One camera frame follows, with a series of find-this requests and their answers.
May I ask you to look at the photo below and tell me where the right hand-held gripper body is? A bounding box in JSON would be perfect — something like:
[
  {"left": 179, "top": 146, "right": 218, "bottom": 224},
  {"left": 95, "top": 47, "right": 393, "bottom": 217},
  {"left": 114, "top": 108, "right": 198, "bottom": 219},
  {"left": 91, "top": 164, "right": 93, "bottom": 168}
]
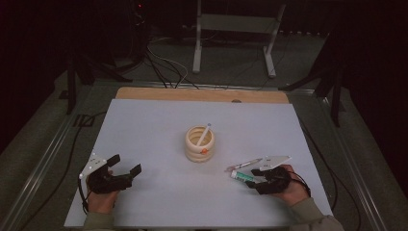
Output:
[{"left": 256, "top": 155, "right": 293, "bottom": 195}]

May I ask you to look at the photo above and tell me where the white table cover sheet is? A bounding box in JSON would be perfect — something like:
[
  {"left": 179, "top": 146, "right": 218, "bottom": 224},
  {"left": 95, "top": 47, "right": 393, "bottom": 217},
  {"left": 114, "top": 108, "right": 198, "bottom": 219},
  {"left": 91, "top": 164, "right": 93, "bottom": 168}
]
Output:
[{"left": 64, "top": 98, "right": 333, "bottom": 229}]

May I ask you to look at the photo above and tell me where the metal floor rail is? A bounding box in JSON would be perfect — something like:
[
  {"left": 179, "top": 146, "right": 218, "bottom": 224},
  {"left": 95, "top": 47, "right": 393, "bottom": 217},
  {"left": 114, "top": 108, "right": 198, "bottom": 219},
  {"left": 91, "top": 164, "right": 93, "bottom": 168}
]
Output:
[
  {"left": 320, "top": 95, "right": 391, "bottom": 231},
  {"left": 0, "top": 115, "right": 83, "bottom": 231}
]

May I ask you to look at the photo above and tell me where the white toothbrush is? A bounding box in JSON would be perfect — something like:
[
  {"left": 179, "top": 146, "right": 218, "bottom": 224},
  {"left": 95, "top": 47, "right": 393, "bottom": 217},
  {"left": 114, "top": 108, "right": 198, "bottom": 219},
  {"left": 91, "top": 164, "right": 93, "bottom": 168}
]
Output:
[{"left": 195, "top": 122, "right": 213, "bottom": 147}]

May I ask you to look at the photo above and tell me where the right hand-held gripper cable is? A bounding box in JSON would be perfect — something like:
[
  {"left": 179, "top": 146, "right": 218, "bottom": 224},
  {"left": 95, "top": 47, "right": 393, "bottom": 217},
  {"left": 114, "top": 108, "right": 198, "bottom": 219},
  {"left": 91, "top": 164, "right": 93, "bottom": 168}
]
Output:
[{"left": 288, "top": 171, "right": 312, "bottom": 197}]

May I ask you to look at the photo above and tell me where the black floor cable bundle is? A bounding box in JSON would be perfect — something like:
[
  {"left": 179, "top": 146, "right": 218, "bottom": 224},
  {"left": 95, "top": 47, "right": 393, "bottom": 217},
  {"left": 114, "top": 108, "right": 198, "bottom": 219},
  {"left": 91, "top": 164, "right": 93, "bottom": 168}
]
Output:
[{"left": 143, "top": 47, "right": 200, "bottom": 90}]

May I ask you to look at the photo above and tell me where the cream duck pen holder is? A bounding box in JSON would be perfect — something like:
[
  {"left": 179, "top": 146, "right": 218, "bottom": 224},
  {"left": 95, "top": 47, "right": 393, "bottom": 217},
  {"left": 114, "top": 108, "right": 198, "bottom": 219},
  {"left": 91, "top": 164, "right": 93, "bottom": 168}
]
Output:
[{"left": 184, "top": 125, "right": 216, "bottom": 163}]

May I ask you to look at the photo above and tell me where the white floor cable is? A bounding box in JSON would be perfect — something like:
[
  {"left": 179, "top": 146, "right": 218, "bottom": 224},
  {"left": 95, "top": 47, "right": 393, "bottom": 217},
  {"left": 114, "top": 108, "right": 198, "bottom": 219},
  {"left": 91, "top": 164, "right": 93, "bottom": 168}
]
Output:
[{"left": 146, "top": 43, "right": 189, "bottom": 89}]

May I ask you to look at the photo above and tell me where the person's right hand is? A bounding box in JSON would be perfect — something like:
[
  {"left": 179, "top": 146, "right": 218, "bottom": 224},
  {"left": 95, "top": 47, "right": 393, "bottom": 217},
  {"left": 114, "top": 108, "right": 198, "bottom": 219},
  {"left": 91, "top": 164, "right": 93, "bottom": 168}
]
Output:
[{"left": 272, "top": 165, "right": 311, "bottom": 207}]

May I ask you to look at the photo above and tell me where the left hand-held gripper cable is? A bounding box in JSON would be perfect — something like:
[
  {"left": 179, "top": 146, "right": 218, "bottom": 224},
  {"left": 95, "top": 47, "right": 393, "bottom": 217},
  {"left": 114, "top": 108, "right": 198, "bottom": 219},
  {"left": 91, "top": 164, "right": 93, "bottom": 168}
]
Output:
[{"left": 78, "top": 177, "right": 93, "bottom": 216}]

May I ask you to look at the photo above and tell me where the clear ballpoint pen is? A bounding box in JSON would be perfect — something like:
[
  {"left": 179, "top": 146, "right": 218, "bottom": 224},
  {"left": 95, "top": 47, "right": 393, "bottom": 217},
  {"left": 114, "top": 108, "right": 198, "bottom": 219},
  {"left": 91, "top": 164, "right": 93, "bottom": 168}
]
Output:
[{"left": 225, "top": 158, "right": 264, "bottom": 172}]

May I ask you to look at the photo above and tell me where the grey metal stand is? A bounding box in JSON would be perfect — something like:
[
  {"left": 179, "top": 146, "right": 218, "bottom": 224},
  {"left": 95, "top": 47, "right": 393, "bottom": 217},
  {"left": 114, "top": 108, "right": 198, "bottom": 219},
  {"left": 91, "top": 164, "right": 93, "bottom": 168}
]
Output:
[{"left": 191, "top": 0, "right": 287, "bottom": 79}]

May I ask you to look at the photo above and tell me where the person's left hand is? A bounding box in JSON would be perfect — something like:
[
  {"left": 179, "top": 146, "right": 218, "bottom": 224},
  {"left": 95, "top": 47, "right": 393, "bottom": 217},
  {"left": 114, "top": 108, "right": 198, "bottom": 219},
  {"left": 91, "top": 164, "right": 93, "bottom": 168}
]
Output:
[{"left": 86, "top": 179, "right": 120, "bottom": 215}]

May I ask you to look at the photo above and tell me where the black tripod stand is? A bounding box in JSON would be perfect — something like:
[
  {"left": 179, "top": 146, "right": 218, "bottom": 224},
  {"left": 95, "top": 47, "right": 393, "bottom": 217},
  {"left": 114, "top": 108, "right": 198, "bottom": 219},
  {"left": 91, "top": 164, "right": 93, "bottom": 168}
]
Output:
[
  {"left": 59, "top": 47, "right": 133, "bottom": 116},
  {"left": 278, "top": 30, "right": 345, "bottom": 128}
]

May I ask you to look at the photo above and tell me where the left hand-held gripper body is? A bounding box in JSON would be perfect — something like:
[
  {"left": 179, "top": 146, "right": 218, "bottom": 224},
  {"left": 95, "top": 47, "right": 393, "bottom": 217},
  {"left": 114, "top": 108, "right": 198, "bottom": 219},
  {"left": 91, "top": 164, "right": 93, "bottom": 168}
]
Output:
[{"left": 79, "top": 152, "right": 134, "bottom": 195}]

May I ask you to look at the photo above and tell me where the green and white tube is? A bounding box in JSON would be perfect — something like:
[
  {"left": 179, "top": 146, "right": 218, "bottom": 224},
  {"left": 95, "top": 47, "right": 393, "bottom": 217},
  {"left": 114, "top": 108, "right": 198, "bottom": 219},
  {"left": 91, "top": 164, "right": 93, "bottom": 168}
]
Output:
[{"left": 230, "top": 169, "right": 258, "bottom": 184}]

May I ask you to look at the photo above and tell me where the hand-held gripper cable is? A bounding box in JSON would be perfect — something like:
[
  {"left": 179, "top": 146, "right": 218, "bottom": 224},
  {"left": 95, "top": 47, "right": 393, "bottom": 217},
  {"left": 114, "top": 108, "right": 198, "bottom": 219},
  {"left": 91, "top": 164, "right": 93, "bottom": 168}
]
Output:
[
  {"left": 288, "top": 171, "right": 312, "bottom": 197},
  {"left": 78, "top": 177, "right": 93, "bottom": 216}
]

